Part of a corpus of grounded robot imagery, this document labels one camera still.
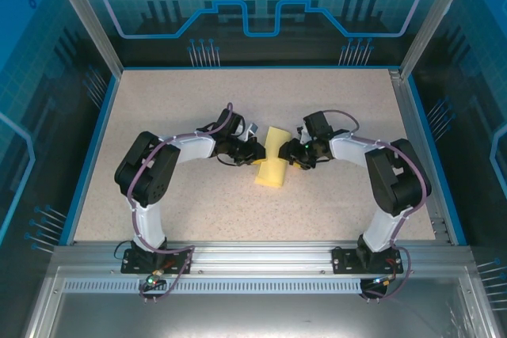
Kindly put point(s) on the aluminium side rail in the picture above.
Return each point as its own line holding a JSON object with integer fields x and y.
{"x": 420, "y": 156}

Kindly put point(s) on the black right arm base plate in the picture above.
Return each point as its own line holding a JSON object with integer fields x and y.
{"x": 344, "y": 263}

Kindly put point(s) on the long aluminium frame rail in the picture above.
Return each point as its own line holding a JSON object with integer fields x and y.
{"x": 257, "y": 259}

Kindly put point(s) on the aluminium frame post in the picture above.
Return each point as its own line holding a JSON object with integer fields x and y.
{"x": 91, "y": 25}
{"x": 431, "y": 17}

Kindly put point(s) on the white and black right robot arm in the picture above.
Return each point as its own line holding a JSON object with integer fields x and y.
{"x": 348, "y": 150}

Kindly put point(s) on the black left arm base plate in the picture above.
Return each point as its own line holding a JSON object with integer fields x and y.
{"x": 134, "y": 264}

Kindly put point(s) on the thin blue table edge trim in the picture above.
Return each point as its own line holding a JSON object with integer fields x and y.
{"x": 257, "y": 67}

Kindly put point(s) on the grey metal sheet tray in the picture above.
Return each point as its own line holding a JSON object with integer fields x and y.
{"x": 257, "y": 314}

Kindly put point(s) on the yellow cloth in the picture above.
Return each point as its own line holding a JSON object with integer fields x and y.
{"x": 271, "y": 173}

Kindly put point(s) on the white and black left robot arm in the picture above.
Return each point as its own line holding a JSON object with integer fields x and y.
{"x": 190, "y": 148}

